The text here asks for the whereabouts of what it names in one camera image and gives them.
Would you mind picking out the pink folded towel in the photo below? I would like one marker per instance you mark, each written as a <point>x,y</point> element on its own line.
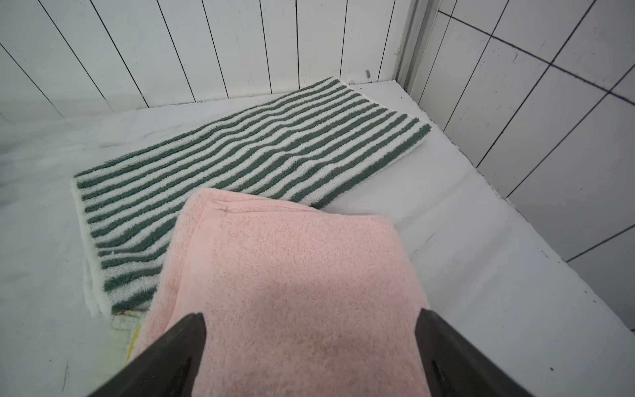
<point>296,301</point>

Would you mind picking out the pale yellow folded towel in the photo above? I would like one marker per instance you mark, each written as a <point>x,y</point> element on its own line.
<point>117,349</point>

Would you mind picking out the green white striped towel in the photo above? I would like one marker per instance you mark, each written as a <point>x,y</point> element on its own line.
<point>309,146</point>

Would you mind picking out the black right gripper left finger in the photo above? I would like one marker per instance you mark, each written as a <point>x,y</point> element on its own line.
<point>167,368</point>

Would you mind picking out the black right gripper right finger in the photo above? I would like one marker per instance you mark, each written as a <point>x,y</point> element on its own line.
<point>454,367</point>

